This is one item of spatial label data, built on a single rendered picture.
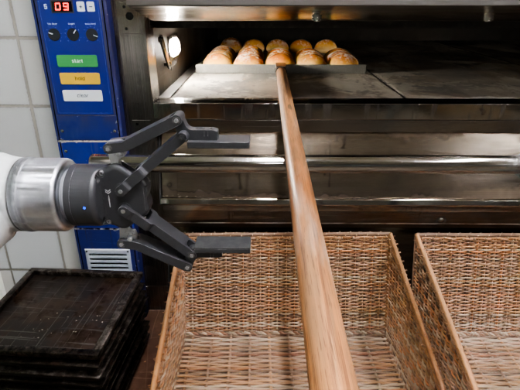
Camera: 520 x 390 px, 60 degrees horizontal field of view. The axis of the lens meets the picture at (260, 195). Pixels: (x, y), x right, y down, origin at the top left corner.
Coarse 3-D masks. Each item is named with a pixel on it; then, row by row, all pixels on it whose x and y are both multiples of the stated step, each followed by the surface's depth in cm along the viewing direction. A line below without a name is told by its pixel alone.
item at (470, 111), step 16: (160, 112) 107; (192, 112) 107; (208, 112) 107; (224, 112) 107; (240, 112) 107; (256, 112) 107; (272, 112) 107; (304, 112) 107; (320, 112) 107; (336, 112) 107; (352, 112) 107; (368, 112) 106; (384, 112) 106; (400, 112) 106; (416, 112) 106; (432, 112) 106; (448, 112) 106; (464, 112) 106; (480, 112) 106; (496, 112) 106; (512, 112) 106
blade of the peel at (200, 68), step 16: (208, 64) 145; (224, 64) 145; (240, 64) 145; (256, 64) 145; (272, 64) 145; (288, 64) 145; (304, 64) 145; (320, 64) 145; (336, 64) 145; (352, 64) 145
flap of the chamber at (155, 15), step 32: (128, 0) 84; (160, 0) 84; (192, 0) 83; (224, 0) 83; (256, 0) 83; (288, 0) 83; (320, 0) 83; (352, 0) 83; (384, 0) 83; (416, 0) 83; (448, 0) 83; (480, 0) 83; (512, 0) 83
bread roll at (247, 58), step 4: (240, 56) 147; (244, 56) 146; (248, 56) 146; (252, 56) 146; (256, 56) 147; (236, 60) 147; (240, 60) 147; (244, 60) 146; (248, 60) 146; (252, 60) 146; (256, 60) 146; (260, 60) 147
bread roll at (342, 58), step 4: (336, 56) 147; (340, 56) 146; (344, 56) 146; (348, 56) 146; (352, 56) 146; (332, 60) 147; (336, 60) 146; (340, 60) 146; (344, 60) 146; (348, 60) 146; (352, 60) 146; (356, 60) 147
